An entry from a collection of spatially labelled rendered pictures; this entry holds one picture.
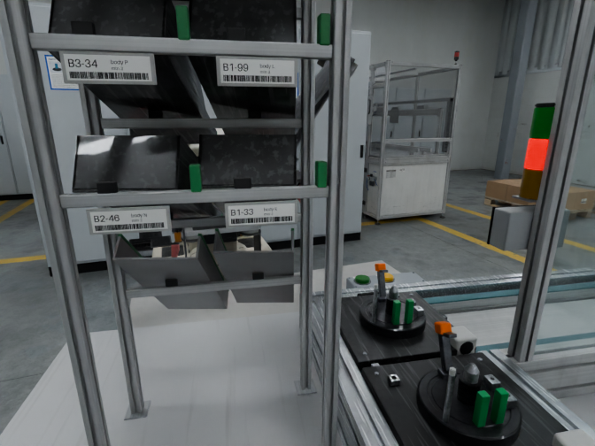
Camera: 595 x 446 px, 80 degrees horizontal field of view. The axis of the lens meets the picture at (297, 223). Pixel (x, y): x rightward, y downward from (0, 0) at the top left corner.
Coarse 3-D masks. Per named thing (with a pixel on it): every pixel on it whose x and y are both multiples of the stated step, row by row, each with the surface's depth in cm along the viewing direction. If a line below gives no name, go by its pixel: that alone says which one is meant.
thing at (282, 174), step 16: (208, 144) 48; (224, 144) 48; (240, 144) 48; (256, 144) 48; (272, 144) 48; (288, 144) 48; (208, 160) 47; (224, 160) 47; (240, 160) 47; (256, 160) 47; (272, 160) 47; (288, 160) 47; (208, 176) 47; (224, 176) 47; (240, 176) 47; (256, 176) 47; (272, 176) 47; (288, 176) 47; (224, 208) 60
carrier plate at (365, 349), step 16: (352, 304) 84; (416, 304) 84; (352, 320) 78; (432, 320) 78; (352, 336) 72; (368, 336) 72; (416, 336) 72; (432, 336) 72; (352, 352) 67; (368, 352) 67; (384, 352) 67; (400, 352) 67; (416, 352) 67; (432, 352) 67
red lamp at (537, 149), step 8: (528, 144) 60; (536, 144) 59; (544, 144) 58; (528, 152) 60; (536, 152) 59; (544, 152) 58; (528, 160) 60; (536, 160) 59; (544, 160) 58; (528, 168) 60; (536, 168) 59
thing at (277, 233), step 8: (296, 88) 353; (296, 96) 355; (296, 224) 392; (264, 232) 382; (272, 232) 385; (280, 232) 388; (288, 232) 392; (296, 232) 395; (272, 240) 388; (280, 240) 393; (288, 240) 396; (296, 240) 401; (272, 248) 394; (280, 248) 397; (288, 248) 400
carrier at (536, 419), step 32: (480, 352) 67; (384, 384) 59; (416, 384) 59; (448, 384) 48; (480, 384) 51; (512, 384) 59; (384, 416) 54; (416, 416) 53; (448, 416) 49; (480, 416) 48; (512, 416) 50; (544, 416) 53
